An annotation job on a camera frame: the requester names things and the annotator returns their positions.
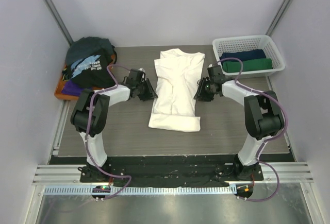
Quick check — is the white t shirt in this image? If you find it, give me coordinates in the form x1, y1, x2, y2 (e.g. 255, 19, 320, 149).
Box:
148, 48, 205, 132

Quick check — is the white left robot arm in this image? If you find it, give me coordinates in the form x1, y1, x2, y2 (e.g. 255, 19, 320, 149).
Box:
70, 68, 158, 183

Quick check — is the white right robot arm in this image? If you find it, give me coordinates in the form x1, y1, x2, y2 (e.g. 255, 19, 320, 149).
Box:
194, 65, 286, 180

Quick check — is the rolled green t shirt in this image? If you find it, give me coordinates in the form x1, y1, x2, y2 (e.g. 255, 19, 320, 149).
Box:
222, 58, 273, 73

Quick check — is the rolled navy t shirt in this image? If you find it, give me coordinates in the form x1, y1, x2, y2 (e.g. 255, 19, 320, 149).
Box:
220, 49, 266, 61

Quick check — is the black printed t shirt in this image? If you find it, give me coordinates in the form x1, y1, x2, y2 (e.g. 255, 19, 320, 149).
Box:
67, 49, 116, 89

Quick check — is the dark teal t shirt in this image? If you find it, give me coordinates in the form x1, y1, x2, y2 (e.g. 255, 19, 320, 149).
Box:
65, 37, 115, 66

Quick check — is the purple t shirt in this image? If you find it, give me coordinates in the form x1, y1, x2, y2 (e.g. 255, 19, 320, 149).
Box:
61, 80, 84, 97

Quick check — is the orange wooden tray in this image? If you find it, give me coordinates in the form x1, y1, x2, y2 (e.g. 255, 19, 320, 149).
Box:
54, 53, 117, 101

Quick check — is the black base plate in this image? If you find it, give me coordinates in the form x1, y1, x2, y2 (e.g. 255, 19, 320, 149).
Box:
50, 154, 294, 187

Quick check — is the white slotted cable duct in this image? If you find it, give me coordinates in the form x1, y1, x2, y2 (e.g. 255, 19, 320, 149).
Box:
44, 185, 237, 196

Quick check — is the left aluminium frame post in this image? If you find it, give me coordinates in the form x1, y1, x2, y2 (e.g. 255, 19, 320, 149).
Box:
43, 0, 73, 45

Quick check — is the aluminium frame post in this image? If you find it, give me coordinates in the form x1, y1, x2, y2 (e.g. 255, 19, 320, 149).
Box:
43, 0, 73, 45
266, 0, 293, 36

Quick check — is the right aluminium frame post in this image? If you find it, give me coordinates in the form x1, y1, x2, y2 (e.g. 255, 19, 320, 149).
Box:
266, 0, 293, 36

